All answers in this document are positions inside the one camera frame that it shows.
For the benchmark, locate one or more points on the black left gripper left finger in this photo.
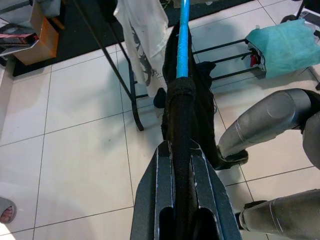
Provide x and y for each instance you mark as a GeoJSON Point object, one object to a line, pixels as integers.
{"type": "Point", "coordinates": [145, 200]}

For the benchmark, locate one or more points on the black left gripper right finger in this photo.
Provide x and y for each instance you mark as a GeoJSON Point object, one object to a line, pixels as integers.
{"type": "Point", "coordinates": [212, 195]}

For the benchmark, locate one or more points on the black garment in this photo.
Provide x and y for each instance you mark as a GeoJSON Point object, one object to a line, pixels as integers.
{"type": "Point", "coordinates": [180, 112]}

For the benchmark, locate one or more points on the black metal clothes rack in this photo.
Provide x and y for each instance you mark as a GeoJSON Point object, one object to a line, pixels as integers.
{"type": "Point", "coordinates": [134, 100]}

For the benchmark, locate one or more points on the person's bare foot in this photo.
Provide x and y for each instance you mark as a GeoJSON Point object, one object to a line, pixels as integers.
{"type": "Point", "coordinates": [7, 215]}

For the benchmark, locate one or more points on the grey slipper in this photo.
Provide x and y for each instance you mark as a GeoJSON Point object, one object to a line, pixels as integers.
{"type": "Point", "coordinates": [5, 202]}

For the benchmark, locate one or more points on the teal cloth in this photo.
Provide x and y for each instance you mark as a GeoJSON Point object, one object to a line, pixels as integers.
{"type": "Point", "coordinates": [280, 47]}

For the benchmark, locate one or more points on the black floor mat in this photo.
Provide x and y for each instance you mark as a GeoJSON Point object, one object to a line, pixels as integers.
{"type": "Point", "coordinates": [82, 47]}

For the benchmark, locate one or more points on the white printed t-shirt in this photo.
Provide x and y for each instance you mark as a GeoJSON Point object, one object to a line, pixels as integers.
{"type": "Point", "coordinates": [140, 30]}

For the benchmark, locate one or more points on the brown cardboard box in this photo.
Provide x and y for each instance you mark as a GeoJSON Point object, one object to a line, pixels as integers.
{"type": "Point", "coordinates": [47, 42]}

